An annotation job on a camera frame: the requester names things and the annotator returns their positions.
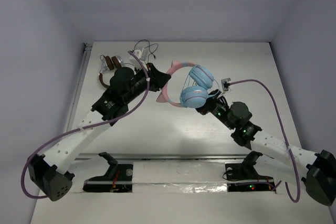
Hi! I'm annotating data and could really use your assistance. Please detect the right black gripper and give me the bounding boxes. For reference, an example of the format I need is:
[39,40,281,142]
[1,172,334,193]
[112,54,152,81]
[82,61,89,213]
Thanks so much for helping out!
[187,89,235,130]

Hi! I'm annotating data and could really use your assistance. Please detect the pink blue cat-ear headphones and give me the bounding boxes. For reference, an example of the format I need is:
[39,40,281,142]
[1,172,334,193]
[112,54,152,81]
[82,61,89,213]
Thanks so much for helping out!
[156,61,218,109]

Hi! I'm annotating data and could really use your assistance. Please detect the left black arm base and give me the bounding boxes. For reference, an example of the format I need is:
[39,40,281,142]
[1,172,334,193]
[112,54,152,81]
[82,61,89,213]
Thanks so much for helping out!
[83,152,133,193]

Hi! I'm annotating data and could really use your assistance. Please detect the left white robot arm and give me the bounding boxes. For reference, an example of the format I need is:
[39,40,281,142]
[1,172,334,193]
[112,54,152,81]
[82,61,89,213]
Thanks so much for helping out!
[24,63,171,201]

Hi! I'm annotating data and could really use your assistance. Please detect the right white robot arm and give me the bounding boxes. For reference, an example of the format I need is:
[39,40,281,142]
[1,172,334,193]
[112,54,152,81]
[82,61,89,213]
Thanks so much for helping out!
[197,97,335,206]

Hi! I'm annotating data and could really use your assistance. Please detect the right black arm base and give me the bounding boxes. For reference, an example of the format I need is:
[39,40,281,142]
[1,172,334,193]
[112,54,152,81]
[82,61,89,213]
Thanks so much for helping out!
[222,151,276,193]

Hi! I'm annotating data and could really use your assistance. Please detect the brown silver headphones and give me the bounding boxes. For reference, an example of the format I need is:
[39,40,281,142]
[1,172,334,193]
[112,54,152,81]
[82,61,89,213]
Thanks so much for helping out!
[98,55,126,89]

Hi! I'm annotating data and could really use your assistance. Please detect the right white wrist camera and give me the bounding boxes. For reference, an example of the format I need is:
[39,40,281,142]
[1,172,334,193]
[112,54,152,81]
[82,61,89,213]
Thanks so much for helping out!
[219,78,231,97]

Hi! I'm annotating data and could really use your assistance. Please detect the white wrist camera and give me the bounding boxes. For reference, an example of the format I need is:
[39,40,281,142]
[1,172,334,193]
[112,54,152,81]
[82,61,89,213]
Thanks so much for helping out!
[219,78,231,97]
[129,47,148,69]

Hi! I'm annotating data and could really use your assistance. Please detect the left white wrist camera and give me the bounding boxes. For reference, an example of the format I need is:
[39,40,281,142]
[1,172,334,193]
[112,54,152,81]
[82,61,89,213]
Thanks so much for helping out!
[129,47,148,69]

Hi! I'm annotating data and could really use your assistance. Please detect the dark headphone cable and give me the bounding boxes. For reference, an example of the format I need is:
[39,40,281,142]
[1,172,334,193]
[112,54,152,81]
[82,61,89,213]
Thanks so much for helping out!
[123,39,159,69]

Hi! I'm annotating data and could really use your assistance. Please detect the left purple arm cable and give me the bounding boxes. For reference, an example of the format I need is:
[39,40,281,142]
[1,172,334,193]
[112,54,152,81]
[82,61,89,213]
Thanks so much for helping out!
[20,50,151,200]

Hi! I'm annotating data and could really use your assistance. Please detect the aluminium rail frame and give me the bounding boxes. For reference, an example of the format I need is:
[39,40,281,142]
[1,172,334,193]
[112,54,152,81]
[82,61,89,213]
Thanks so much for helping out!
[68,42,287,157]

